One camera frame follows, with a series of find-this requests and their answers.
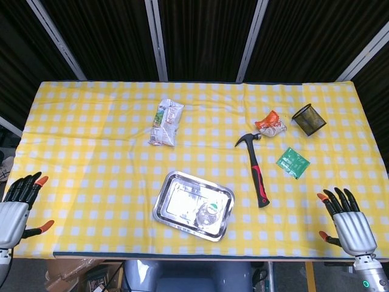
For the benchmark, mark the black mesh pen holder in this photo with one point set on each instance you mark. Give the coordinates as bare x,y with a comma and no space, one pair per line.
310,120

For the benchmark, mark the crumpled orange white wrapper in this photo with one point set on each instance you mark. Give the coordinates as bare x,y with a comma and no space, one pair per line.
272,124

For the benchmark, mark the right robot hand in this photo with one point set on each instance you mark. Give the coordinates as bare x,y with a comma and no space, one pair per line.
354,231

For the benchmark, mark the green printed sachet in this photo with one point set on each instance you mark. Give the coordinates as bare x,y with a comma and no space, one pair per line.
293,162

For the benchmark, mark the white silver snack bag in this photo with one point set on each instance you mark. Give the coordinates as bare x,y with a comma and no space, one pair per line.
167,121

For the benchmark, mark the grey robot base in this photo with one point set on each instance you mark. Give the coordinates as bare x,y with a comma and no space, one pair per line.
188,276

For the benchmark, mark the yellow white checkered tablecloth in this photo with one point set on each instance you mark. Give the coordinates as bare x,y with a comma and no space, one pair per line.
91,170

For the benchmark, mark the stainless steel rectangular tray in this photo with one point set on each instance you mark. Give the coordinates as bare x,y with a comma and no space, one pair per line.
179,207

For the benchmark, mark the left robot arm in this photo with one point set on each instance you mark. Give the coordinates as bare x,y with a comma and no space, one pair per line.
3,267

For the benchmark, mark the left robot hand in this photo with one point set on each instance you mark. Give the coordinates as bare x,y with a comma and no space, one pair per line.
12,222

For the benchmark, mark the brown cardboard box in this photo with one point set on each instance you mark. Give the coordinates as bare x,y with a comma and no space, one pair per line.
73,273

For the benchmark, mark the black red claw hammer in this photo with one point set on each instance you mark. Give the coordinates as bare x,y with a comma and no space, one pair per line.
258,176

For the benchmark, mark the clear plastic bottle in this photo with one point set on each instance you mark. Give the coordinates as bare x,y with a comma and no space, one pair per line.
208,214

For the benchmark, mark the white partition frame post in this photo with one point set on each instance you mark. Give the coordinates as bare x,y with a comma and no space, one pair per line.
250,42
57,42
158,42
9,124
361,56

